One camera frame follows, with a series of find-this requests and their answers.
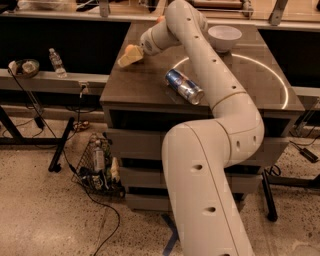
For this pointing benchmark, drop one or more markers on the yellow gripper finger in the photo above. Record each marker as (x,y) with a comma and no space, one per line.
(134,56)

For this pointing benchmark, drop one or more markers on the small orange fruit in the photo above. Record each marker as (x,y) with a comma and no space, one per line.
(129,48)

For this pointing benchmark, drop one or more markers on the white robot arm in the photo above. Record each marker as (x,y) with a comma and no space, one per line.
(196,153)

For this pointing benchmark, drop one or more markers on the red apple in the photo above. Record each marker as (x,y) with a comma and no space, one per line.
(160,19)

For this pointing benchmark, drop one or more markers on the blue silver drink can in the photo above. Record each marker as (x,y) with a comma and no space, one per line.
(184,86)

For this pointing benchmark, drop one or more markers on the grey drawer cabinet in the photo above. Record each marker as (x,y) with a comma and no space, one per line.
(137,97)

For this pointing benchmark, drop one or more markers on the clear plastic water bottle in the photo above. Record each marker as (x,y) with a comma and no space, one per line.
(57,63)

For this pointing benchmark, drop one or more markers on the white bowl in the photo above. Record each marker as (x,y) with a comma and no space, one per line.
(223,38)

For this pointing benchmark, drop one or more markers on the top grey drawer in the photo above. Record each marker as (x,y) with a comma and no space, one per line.
(146,145)

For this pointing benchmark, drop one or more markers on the grey drawer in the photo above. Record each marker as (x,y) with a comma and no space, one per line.
(152,182)
(148,202)
(146,145)

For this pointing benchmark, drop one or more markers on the grey side shelf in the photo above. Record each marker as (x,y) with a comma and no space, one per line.
(45,81)

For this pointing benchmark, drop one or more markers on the round dish with items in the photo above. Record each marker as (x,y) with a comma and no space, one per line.
(25,68)

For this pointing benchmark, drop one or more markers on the middle grey drawer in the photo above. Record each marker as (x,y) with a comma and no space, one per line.
(152,182)

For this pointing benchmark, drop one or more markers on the black table leg left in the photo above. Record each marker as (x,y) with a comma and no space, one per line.
(18,139)

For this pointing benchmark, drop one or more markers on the black table leg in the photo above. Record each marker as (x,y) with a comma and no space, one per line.
(18,139)
(268,181)

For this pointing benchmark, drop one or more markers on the bottom grey drawer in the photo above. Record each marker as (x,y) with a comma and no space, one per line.
(148,202)

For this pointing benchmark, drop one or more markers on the black power adapter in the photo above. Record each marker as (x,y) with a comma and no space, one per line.
(307,154)

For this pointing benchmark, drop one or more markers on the black table leg right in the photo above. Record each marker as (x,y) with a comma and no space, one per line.
(268,181)

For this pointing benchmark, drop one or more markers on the wire basket with trash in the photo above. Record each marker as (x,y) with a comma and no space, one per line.
(98,170)

